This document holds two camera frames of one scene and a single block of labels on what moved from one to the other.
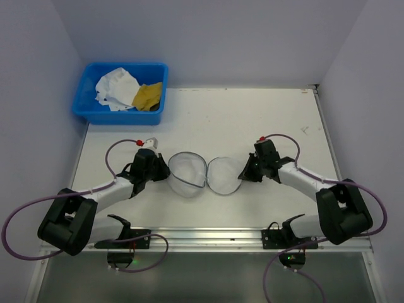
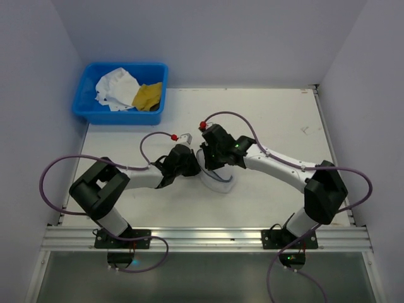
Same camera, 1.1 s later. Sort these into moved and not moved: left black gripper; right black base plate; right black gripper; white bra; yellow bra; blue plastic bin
Moved: left black gripper; right black gripper
Not moved: blue plastic bin; right black base plate; yellow bra; white bra
